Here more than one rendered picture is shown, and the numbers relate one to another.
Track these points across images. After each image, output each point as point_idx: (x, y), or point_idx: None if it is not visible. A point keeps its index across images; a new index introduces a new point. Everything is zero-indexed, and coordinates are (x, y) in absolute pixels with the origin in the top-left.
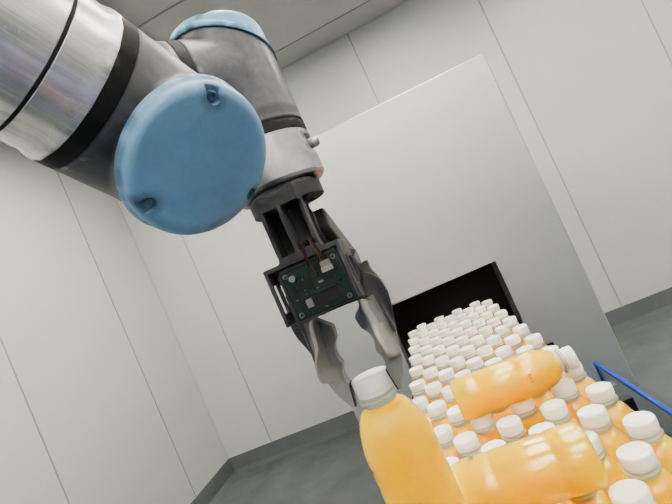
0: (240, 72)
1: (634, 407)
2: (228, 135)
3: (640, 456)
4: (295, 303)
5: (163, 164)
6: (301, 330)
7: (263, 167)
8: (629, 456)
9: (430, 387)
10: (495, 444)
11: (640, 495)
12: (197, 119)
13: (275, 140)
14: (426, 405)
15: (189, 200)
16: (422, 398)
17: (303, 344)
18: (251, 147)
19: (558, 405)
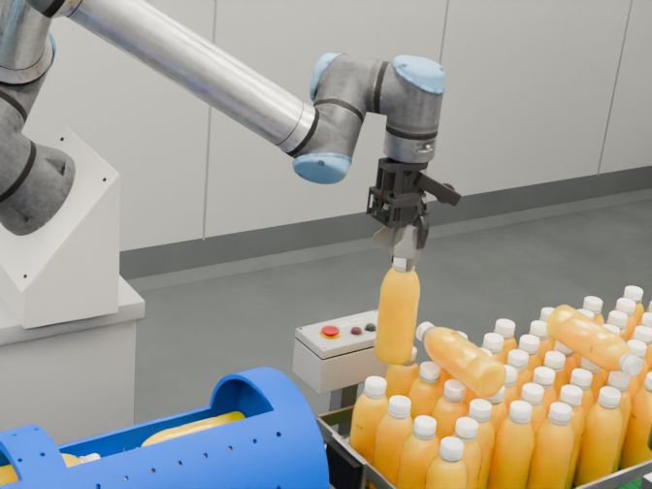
0: (401, 105)
1: None
2: (326, 171)
3: (514, 407)
4: (373, 208)
5: (303, 170)
6: None
7: (342, 179)
8: (514, 405)
9: (620, 302)
10: (521, 354)
11: (476, 407)
12: (314, 166)
13: (399, 142)
14: (593, 309)
15: (311, 178)
16: (597, 302)
17: None
18: (335, 175)
19: (579, 375)
